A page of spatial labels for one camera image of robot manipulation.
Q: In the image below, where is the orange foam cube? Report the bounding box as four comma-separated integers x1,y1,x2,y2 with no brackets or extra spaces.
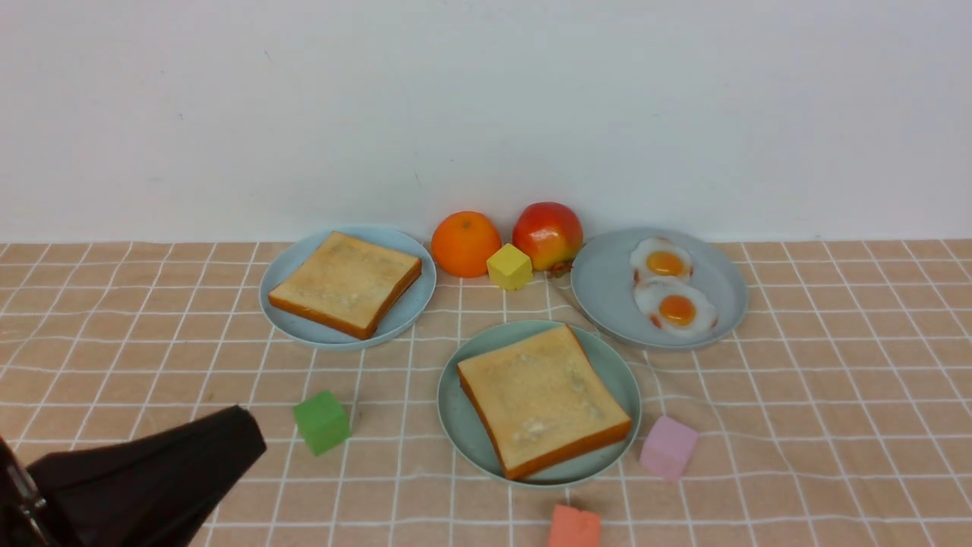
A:
548,504,601,547

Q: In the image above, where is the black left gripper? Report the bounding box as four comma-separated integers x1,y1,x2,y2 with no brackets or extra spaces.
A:
1,405,267,546

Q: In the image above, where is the fried egg toy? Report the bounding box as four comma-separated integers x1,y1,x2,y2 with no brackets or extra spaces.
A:
633,277,719,338
629,238,694,284

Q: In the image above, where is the light green centre plate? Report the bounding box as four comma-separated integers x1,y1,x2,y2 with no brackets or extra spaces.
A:
437,319,643,488

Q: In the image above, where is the fried egg toy right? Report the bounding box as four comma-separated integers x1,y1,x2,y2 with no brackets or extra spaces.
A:
633,277,719,338

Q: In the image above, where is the orange fruit toy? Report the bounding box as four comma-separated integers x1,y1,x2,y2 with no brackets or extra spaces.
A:
431,210,503,278

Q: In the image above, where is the green foam cube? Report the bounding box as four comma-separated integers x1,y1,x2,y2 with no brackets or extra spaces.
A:
294,390,351,457

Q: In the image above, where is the grey-blue egg plate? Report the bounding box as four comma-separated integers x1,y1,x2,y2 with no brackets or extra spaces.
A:
572,227,749,350

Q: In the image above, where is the red yellow apple toy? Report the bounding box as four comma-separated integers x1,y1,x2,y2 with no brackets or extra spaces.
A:
513,201,584,277

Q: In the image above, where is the fried egg toy back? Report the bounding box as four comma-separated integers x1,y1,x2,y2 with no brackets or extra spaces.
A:
629,238,694,284

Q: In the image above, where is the yellow foam cube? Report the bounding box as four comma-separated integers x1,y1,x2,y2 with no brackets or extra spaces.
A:
486,245,534,291

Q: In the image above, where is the toast slice toy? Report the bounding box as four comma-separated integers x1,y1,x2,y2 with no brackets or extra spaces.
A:
268,232,423,340
456,324,633,481

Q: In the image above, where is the blue bread plate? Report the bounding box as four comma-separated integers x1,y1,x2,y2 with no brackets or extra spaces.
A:
258,225,437,351

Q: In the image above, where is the pink foam cube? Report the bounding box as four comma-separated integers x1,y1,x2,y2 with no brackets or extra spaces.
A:
639,416,699,482

